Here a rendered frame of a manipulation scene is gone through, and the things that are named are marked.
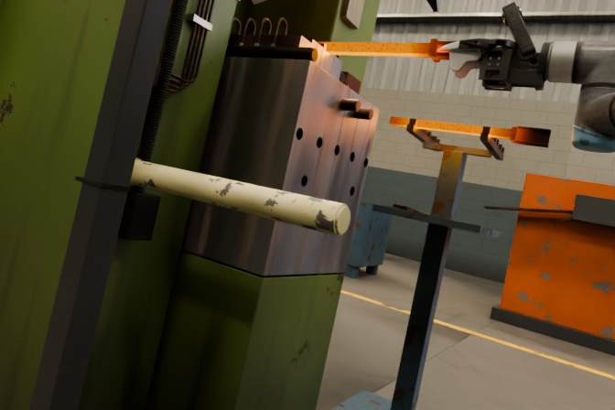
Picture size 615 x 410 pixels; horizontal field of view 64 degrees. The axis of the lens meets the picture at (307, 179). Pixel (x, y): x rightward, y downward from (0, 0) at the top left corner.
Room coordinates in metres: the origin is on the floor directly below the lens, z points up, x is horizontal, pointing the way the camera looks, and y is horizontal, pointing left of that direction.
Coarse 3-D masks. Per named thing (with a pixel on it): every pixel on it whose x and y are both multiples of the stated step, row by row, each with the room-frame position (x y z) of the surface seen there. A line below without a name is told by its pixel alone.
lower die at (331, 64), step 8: (232, 40) 1.15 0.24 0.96; (240, 40) 1.13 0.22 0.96; (248, 40) 1.12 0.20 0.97; (264, 40) 1.10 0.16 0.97; (280, 40) 1.08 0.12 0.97; (288, 40) 1.06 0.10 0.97; (296, 40) 1.05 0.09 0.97; (304, 40) 1.06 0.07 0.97; (312, 40) 1.09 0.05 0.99; (320, 48) 1.12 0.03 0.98; (320, 56) 1.13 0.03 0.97; (328, 56) 1.16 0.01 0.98; (320, 64) 1.14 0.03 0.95; (328, 64) 1.16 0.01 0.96; (336, 64) 1.19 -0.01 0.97; (328, 72) 1.17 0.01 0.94; (336, 72) 1.20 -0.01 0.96
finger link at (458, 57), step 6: (456, 42) 0.97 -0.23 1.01; (444, 48) 0.99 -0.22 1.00; (450, 48) 0.98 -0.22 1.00; (456, 48) 0.97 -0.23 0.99; (450, 54) 0.98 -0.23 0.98; (456, 54) 0.98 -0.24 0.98; (462, 54) 0.97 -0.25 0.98; (468, 54) 0.96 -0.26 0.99; (474, 54) 0.96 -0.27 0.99; (480, 54) 0.95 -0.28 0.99; (450, 60) 0.98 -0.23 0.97; (456, 60) 0.97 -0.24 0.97; (462, 60) 0.97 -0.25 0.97; (468, 60) 0.96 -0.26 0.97; (474, 60) 0.96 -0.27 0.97; (450, 66) 0.98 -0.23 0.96; (456, 66) 0.97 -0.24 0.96; (462, 66) 0.97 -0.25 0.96
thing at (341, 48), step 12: (336, 48) 1.13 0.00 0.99; (348, 48) 1.11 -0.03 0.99; (360, 48) 1.10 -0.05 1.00; (372, 48) 1.08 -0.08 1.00; (384, 48) 1.07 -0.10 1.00; (396, 48) 1.05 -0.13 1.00; (408, 48) 1.04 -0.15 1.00; (420, 48) 1.03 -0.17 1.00; (432, 48) 1.00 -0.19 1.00; (480, 60) 0.99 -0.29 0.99
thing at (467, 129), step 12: (396, 120) 1.48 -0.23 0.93; (408, 120) 1.46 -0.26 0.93; (420, 120) 1.44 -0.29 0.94; (456, 132) 1.41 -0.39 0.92; (468, 132) 1.37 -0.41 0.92; (480, 132) 1.36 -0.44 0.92; (492, 132) 1.34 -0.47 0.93; (504, 132) 1.33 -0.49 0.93; (516, 132) 1.31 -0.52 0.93; (528, 132) 1.30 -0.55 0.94; (540, 132) 1.29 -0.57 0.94; (528, 144) 1.30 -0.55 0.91; (540, 144) 1.28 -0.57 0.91
